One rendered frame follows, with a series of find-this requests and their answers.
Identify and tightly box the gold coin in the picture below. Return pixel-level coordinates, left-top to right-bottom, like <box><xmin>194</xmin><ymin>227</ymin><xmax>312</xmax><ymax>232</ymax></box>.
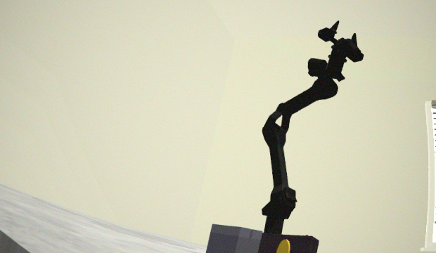
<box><xmin>276</xmin><ymin>239</ymin><xmax>290</xmax><ymax>253</ymax></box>

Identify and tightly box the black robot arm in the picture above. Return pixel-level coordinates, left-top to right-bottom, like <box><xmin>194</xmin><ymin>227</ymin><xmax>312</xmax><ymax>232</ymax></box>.
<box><xmin>262</xmin><ymin>38</ymin><xmax>357</xmax><ymax>235</ymax></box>

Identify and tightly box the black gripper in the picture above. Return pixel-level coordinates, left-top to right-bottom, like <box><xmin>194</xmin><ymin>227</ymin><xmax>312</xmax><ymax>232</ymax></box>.
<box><xmin>318</xmin><ymin>20</ymin><xmax>364</xmax><ymax>64</ymax></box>

